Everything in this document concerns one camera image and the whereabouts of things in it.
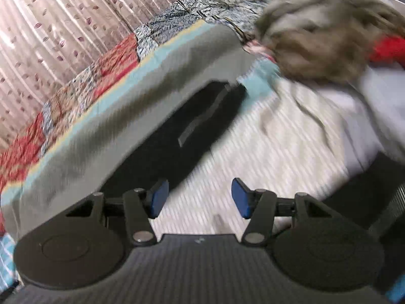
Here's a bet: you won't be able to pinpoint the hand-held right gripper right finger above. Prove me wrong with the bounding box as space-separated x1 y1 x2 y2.
231 178 343 248

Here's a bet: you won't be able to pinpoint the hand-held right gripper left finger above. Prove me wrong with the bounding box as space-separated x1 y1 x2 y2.
65 179 170 246

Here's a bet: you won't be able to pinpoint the black pants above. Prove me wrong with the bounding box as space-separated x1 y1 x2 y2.
100 81 248 197

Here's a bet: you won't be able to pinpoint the striped patterned bedspread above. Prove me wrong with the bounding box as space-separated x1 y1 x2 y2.
0 19 377 244

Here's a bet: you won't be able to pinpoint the patchwork floral quilt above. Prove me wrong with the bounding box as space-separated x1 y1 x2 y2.
0 0 280 194

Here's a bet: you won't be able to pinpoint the pale grey cloth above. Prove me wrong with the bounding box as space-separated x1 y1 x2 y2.
316 65 405 178

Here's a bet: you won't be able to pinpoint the teal white patterned cloth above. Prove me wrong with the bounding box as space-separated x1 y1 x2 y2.
0 232 20 289

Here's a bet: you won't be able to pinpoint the pile of olive clothes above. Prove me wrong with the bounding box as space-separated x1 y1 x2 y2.
256 0 405 84

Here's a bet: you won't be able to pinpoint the leaf print curtain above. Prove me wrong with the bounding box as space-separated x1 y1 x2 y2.
0 0 193 156

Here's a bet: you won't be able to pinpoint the red cloth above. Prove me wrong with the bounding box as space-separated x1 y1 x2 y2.
368 36 405 66

